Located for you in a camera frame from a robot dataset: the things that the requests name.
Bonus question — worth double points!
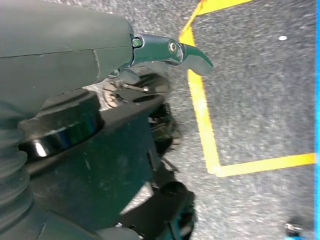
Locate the blue metal shelf rack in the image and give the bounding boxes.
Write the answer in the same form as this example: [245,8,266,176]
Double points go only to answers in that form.
[314,0,320,240]

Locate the black shelf caster wheel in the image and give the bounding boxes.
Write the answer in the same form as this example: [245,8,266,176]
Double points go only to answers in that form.
[284,218,304,240]

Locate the yellow floor tape marking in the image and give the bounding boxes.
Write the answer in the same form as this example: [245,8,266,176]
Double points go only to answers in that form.
[178,0,316,179]

